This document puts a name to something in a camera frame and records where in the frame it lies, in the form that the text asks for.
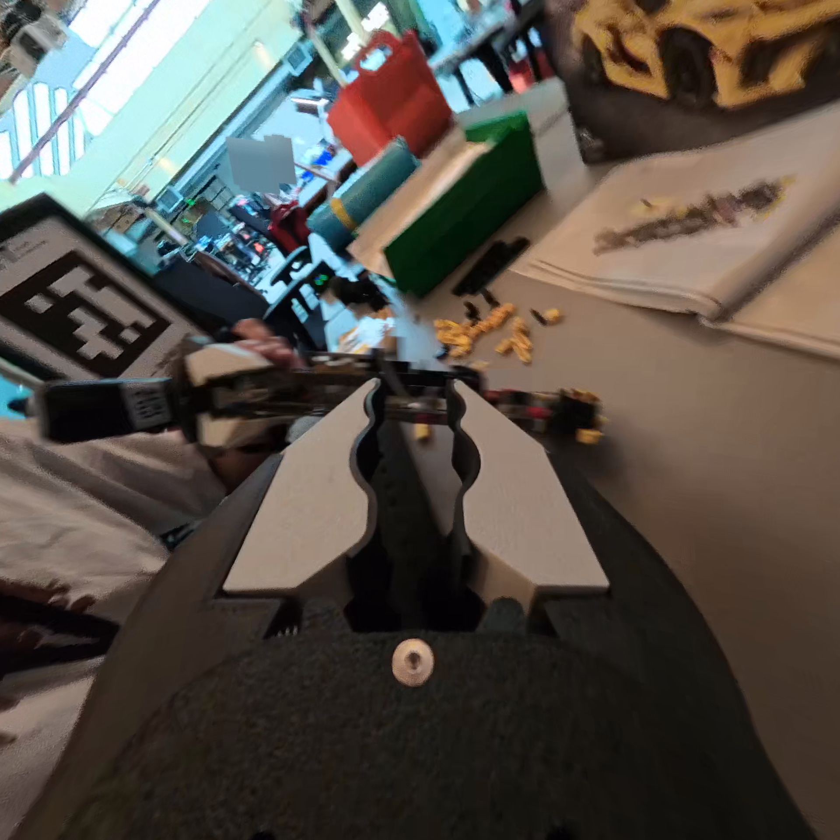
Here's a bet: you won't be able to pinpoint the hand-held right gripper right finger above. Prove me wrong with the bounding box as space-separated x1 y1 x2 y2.
449 381 611 614

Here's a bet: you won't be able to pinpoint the teal rolled mat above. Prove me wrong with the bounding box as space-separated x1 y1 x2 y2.
306 138 421 256

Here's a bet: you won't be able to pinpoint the framed marker sign on stand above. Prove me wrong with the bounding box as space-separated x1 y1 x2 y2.
0 193 221 385

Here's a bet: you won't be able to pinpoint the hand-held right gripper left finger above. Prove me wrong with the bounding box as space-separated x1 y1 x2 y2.
222 377 383 599

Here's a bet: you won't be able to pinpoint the person's left hand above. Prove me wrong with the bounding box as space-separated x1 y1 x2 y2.
231 319 306 368

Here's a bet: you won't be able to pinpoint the green plastic bin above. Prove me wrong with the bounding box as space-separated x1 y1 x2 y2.
382 110 547 298

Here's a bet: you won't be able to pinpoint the scattered yellow toy beams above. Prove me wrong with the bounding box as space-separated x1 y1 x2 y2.
433 302 536 366

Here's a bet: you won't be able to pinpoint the black office chair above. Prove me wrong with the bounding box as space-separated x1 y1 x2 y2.
262 246 342 349

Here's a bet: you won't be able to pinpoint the white printed t-shirt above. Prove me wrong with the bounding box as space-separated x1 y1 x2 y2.
0 420 290 828

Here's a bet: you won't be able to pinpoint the dark toy set box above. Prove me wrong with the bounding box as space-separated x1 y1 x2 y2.
543 0 840 164

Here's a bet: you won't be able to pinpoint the black toy tyres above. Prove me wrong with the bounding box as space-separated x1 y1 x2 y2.
331 279 388 312

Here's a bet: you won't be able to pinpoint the stack of long black beams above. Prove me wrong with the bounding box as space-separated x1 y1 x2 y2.
451 236 531 298

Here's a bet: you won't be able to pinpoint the black lanyard strap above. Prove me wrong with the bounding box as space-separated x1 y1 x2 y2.
0 587 122 680

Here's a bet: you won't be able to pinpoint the red bag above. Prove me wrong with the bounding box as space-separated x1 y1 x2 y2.
326 29 455 169

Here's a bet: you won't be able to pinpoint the toy brick car chassis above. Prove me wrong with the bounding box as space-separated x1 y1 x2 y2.
298 351 606 447

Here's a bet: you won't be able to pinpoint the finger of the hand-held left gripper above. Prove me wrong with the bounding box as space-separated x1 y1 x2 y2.
187 341 299 396
196 403 293 452

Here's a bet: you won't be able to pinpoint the clear plastic bag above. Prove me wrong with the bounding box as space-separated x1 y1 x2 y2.
338 315 398 355

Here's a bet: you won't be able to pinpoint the building instruction book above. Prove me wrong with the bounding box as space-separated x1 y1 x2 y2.
511 118 840 363

